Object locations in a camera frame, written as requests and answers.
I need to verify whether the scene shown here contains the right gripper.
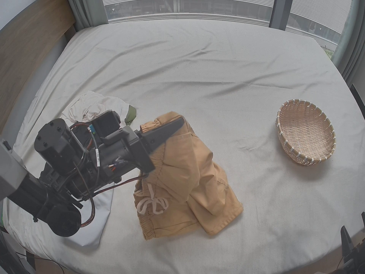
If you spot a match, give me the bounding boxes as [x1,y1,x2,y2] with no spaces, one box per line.
[340,211,365,274]

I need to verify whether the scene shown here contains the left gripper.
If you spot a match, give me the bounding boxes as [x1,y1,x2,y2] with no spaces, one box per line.
[91,117,186,182]

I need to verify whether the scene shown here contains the tan drawstring shorts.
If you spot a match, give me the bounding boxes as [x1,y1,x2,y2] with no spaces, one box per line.
[133,111,244,240]

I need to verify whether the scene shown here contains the green garment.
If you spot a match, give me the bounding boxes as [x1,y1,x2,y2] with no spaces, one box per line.
[125,104,137,126]

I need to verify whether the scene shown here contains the bed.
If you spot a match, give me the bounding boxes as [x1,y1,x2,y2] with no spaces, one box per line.
[0,0,365,274]

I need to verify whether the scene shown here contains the white garment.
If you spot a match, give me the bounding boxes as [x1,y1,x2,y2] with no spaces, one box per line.
[61,91,132,128]

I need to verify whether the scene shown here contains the pale blue garment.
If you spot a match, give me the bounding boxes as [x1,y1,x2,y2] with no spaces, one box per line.
[61,182,116,248]

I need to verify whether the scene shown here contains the round woven basket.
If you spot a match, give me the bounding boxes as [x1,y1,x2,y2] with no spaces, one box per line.
[275,98,337,166]

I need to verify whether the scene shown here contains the grey-green curtain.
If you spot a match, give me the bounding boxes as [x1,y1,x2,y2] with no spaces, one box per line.
[331,0,365,82]
[61,0,110,31]

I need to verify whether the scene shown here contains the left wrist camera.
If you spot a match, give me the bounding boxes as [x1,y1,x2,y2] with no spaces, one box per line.
[91,110,127,145]

